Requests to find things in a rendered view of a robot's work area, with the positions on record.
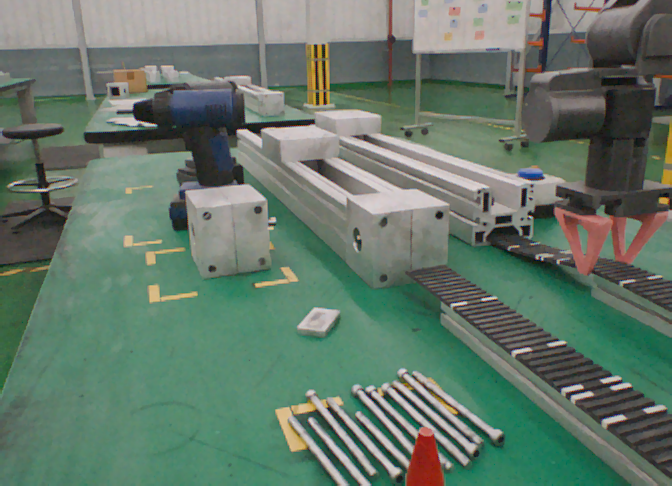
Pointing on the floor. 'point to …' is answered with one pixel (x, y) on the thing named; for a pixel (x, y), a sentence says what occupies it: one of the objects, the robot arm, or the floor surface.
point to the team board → (471, 32)
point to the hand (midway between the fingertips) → (603, 263)
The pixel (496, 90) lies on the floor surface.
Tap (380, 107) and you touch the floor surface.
